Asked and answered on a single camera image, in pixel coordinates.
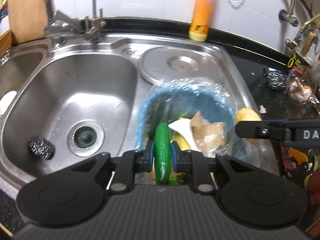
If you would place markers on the yellow toy banana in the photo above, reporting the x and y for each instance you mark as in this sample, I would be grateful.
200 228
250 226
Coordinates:
182 143

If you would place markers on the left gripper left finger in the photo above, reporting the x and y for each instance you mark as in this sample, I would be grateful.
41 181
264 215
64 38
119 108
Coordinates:
129 164

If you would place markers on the clear glass bowl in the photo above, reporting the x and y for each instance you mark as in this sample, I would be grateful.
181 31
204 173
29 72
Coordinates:
306 77

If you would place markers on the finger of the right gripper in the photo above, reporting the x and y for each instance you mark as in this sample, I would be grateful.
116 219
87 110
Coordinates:
266 129

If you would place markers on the orange dish soap bottle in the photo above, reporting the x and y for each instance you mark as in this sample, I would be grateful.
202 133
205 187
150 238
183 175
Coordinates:
200 23

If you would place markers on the green toy cucumber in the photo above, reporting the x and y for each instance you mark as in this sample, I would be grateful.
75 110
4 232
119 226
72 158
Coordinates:
162 154

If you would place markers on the large soy sauce bottle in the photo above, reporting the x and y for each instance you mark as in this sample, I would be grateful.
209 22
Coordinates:
305 47

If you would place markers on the round sink lid cover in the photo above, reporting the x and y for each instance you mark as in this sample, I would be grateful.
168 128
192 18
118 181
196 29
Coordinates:
169 63

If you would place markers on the small green toy broccoli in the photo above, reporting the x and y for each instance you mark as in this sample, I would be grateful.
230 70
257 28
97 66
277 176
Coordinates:
175 180

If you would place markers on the stainless steel sink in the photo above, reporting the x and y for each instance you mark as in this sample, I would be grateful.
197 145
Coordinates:
56 87

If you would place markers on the white paper scrap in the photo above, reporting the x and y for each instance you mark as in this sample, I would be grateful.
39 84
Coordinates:
262 109

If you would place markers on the wooden cutting board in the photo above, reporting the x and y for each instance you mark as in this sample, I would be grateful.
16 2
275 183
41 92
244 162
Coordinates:
27 19

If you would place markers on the white paper napkin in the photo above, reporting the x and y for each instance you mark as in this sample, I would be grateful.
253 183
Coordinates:
181 127

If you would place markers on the steel wool ball in sink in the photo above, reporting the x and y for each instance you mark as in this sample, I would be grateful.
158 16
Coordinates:
42 148

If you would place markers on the thin drinking water tap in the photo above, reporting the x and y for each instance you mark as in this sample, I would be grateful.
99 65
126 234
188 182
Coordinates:
94 25

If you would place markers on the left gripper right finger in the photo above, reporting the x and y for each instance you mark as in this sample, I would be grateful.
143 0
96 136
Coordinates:
193 163

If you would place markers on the clear plastic bag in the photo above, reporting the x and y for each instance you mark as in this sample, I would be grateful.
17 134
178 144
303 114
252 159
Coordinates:
207 136

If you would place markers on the wall water valve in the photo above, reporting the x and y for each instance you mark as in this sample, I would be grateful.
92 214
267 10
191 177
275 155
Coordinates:
287 17

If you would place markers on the blue bin with plastic liner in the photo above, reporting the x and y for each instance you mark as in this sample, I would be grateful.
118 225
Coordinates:
181 99

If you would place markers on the sink drain strainer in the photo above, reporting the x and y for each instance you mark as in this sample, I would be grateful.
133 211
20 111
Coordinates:
85 138

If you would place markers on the steel wool ball on counter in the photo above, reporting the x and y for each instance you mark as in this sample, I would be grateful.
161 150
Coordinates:
276 80

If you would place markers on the wicker basket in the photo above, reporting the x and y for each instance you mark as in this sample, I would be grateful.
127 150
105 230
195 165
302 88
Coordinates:
5 42

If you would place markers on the main sink faucet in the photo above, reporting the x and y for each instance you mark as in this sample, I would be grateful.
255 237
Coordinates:
60 26

